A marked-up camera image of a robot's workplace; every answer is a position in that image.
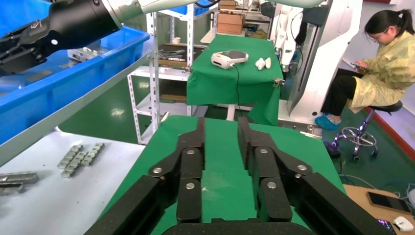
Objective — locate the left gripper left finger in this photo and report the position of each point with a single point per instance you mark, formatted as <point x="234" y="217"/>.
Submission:
<point x="191" y="162"/>

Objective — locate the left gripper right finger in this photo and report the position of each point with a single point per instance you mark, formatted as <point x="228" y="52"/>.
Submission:
<point x="266" y="162"/>

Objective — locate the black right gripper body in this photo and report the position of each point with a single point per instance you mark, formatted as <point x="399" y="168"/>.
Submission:
<point x="77" y="22"/>

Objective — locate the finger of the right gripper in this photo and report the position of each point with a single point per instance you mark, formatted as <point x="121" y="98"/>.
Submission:
<point x="19" y="61"/>
<point x="13" y="39"/>

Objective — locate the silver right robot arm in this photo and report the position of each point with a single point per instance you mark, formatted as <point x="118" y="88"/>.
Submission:
<point x="129" y="6"/>

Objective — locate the brown tape strip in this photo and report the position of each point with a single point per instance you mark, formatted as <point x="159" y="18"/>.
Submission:
<point x="68" y="64"/>
<point x="39" y="76"/>

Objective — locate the green table cloth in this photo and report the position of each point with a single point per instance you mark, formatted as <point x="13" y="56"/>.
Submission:
<point x="220" y="194"/>

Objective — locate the large blue plastic bin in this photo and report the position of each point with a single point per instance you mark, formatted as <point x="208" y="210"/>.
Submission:
<point x="64" y="87"/>

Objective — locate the silver clip at rack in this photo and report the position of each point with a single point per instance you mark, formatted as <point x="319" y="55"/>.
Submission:
<point x="164" y="116"/>

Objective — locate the white rack shelf board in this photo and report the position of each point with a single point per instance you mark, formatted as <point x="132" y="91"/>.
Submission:
<point x="162" y="74"/>
<point x="152" y="108"/>

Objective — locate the silver clip on side table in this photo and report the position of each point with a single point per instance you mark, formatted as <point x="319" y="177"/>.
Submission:
<point x="278" y="81"/>

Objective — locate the green cloth covered side table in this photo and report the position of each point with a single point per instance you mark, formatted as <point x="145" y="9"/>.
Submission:
<point x="227" y="87"/>

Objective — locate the white VR controller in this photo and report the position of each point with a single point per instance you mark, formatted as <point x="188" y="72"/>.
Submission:
<point x="268" y="63"/>
<point x="260" y="64"/>

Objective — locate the dark tray on rack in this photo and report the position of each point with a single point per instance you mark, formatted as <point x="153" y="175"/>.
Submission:
<point x="172" y="55"/>

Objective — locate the white paper cup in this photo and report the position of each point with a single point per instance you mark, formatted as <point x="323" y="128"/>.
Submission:
<point x="176" y="40"/>

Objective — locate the wooden side table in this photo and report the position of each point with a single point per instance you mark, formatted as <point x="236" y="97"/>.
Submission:
<point x="356" y="207"/>

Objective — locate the small blue plastic bin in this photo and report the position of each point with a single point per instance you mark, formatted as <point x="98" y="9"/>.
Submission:
<point x="181" y="9"/>

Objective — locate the white VR headset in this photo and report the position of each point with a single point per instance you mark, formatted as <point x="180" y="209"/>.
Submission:
<point x="223" y="60"/>

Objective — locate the white robot machine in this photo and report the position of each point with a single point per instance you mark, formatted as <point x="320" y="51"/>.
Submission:
<point x="324" y="65"/>

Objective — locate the black smartphone on table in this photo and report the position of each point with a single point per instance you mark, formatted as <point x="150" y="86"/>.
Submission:
<point x="389" y="202"/>

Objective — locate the black wheeled stool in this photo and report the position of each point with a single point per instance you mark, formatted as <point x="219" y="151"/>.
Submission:
<point x="385" y="107"/>

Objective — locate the smartphone held by person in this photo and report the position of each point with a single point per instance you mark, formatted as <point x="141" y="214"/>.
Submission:
<point x="360" y="67"/>

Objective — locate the large cardboard box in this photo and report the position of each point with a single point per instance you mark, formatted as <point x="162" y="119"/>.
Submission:
<point x="230" y="24"/>

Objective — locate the white paper sheet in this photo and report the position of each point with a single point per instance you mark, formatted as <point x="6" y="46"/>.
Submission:
<point x="48" y="207"/>

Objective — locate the small cardboard box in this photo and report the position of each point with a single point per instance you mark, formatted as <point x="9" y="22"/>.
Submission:
<point x="227" y="5"/>

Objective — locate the white computer mouse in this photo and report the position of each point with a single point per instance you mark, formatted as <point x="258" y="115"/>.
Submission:
<point x="403" y="223"/>

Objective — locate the seated person in yellow coat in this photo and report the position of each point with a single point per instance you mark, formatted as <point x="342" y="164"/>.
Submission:
<point x="389" y="71"/>

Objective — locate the bent sheet metal bracket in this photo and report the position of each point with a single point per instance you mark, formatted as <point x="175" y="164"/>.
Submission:
<point x="82" y="54"/>

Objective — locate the white perforated rack post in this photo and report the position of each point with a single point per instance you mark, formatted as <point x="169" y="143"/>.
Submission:
<point x="133" y="103"/>
<point x="190" y="48"/>
<point x="154" y="81"/>

